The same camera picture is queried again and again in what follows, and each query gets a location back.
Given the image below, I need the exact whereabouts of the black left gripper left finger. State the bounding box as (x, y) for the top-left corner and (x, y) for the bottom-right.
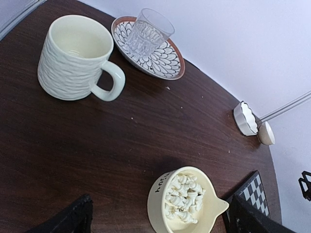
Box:
(27, 194), (93, 233)

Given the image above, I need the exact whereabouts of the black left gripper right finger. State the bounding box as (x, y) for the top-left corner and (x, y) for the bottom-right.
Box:
(229, 195), (294, 233)

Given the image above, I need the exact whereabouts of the white chess pieces pile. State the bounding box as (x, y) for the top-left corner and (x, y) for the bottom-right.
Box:
(164, 174), (206, 224)

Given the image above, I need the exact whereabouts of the black and white chessboard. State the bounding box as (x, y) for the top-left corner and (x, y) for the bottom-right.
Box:
(225, 170), (271, 218)

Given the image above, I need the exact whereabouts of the cream bowl with spout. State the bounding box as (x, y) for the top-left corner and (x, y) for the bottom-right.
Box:
(147, 166), (229, 233)

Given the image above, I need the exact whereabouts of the small cream bowl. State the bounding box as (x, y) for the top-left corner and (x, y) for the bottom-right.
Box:
(257, 121), (276, 146)

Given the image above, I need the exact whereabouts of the white scalloped bowl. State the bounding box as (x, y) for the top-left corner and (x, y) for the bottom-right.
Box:
(233, 101), (258, 136)

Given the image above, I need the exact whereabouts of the patterned saucer plate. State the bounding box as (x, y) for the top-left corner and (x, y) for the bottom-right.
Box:
(111, 16), (185, 81)

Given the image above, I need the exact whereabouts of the clear glass tumbler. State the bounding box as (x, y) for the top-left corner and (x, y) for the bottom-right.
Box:
(126, 8), (175, 58)

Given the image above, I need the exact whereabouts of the aluminium frame post right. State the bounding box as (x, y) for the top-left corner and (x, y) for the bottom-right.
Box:
(259, 91), (311, 123)

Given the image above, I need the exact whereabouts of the aluminium frame post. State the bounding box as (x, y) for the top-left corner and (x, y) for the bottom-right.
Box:
(259, 91), (311, 123)
(0, 0), (46, 40)

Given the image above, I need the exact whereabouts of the aluminium frame post left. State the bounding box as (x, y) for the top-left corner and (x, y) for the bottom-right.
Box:
(0, 0), (46, 40)

